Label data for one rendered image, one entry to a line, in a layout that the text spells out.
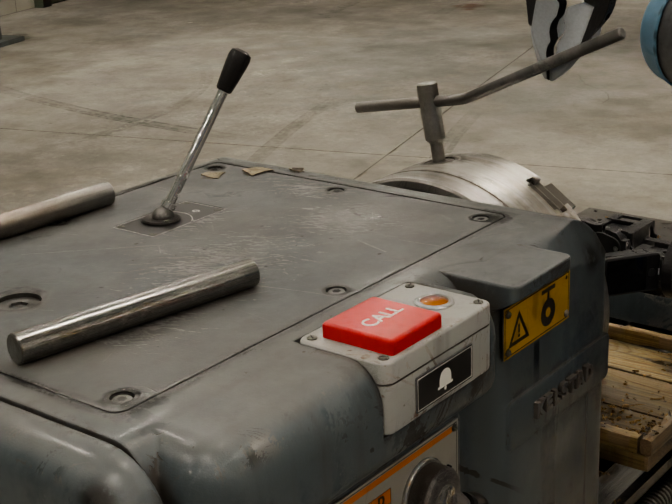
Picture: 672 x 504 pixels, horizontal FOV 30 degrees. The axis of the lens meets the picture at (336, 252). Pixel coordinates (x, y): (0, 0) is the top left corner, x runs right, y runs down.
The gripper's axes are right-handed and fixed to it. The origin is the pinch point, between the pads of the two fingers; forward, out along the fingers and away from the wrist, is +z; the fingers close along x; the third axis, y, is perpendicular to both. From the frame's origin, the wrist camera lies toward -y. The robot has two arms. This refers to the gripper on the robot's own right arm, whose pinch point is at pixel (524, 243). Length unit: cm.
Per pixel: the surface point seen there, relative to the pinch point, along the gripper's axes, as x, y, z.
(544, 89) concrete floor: -107, 517, 292
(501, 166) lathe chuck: 15.0, -17.4, -7.4
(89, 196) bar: 19, -57, 12
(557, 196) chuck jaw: 11.0, -12.1, -11.2
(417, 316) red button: 18, -63, -29
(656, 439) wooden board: -18.1, -5.8, -21.3
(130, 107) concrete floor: -108, 356, 476
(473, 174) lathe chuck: 15.2, -22.0, -6.8
